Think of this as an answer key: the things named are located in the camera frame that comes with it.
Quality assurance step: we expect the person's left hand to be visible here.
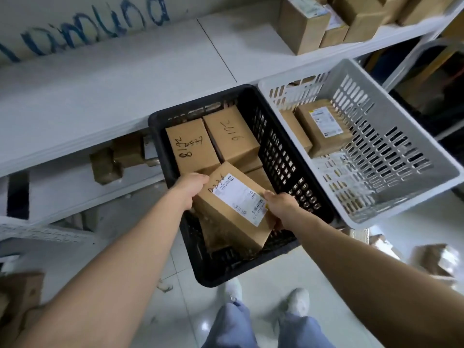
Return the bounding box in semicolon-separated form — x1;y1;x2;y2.
170;173;210;211

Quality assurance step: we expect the person's right hand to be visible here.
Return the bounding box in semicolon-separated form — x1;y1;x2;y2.
263;190;302;232

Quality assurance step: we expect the cardboard box with white label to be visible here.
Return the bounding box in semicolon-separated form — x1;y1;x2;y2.
191;162;277;256

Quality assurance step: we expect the person's right forearm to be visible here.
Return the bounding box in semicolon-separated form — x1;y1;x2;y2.
286;213;464;348

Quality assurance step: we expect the person's left forearm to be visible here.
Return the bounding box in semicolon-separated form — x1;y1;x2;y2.
11;194;191;348

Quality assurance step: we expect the black plastic basket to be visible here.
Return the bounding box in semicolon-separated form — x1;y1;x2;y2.
148;84;336;288

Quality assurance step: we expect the square handwritten cardboard box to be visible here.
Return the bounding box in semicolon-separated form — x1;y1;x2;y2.
165;118;221;175

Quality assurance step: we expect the long handwritten cardboard box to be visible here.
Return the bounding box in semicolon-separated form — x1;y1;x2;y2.
203;105;261;164

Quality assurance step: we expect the narrow plain cardboard box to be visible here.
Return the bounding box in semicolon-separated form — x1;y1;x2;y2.
278;109;313;153

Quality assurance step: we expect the labelled cardboard box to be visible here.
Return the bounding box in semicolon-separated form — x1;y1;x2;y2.
294;99;354;158

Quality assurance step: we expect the taped brown cardboard box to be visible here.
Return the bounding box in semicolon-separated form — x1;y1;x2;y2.
89;146;124;185

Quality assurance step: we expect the person's left white shoe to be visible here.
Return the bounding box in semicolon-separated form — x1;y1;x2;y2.
217;278;243;305

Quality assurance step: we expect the person's white shoe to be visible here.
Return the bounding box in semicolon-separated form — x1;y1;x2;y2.
217;278;243;305
284;288;311;318

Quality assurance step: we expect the person's right white shoe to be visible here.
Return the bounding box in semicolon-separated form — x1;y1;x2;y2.
284;288;311;318

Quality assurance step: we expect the torn cardboard piece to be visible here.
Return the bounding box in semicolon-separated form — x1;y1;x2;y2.
368;233;401;259

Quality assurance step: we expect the white shelf unit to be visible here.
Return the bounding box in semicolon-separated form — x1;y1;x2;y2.
0;0;464;247

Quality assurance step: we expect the white plastic basket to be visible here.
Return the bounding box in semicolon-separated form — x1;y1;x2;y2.
258;58;464;229

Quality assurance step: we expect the person's left leg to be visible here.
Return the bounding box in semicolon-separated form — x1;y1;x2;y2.
200;300;259;348

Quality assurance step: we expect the person's leg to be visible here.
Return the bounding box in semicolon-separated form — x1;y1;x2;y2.
200;300;259;348
277;311;336;348

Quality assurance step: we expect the person's right leg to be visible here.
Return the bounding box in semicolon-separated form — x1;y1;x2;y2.
277;311;336;348

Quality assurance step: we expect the tall cardboard box with label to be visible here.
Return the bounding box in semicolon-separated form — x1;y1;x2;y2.
278;0;331;56

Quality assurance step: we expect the crumpled cardboard box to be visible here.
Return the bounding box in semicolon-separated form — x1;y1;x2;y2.
409;244;460;287

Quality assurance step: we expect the cardboard box with pale label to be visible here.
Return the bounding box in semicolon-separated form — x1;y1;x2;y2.
319;3;349;49

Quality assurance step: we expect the large plain cardboard box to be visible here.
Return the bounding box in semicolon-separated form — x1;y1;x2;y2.
331;0;388;44

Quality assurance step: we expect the open cardboard box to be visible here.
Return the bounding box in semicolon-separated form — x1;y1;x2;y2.
0;272;45;348

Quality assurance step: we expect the grey metal rack frame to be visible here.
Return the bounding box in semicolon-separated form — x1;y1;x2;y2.
382;35;464;92

